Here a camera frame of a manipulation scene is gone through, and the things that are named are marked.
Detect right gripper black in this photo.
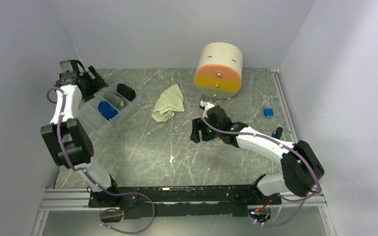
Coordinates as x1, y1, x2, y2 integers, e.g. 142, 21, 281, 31
190, 117, 222, 143

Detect blue underwear white trim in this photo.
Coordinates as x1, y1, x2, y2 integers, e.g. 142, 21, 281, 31
97, 101, 118, 121

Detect cream yellow cloth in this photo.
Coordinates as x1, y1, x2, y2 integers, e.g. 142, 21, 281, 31
151, 84, 185, 122

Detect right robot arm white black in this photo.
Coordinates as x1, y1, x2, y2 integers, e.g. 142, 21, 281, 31
190, 101, 324, 204

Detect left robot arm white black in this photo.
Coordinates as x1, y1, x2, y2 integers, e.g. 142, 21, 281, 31
40, 59, 122, 207

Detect clear plastic compartment tray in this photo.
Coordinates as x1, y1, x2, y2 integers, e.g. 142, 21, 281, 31
79, 79, 143, 136

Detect black rolled sock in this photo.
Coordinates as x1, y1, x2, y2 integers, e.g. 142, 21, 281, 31
116, 84, 136, 101

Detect round drawer cabinet orange yellow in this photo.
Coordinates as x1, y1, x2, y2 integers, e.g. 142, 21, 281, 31
194, 42, 243, 100

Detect small blue block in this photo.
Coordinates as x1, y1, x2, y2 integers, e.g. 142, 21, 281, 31
263, 108, 274, 118

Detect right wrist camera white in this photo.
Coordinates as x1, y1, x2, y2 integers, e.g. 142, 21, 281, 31
199, 100, 215, 112

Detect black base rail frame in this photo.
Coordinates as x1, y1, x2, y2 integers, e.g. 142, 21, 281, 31
88, 184, 282, 219

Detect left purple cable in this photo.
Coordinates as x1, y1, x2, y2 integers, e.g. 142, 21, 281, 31
47, 87, 156, 235

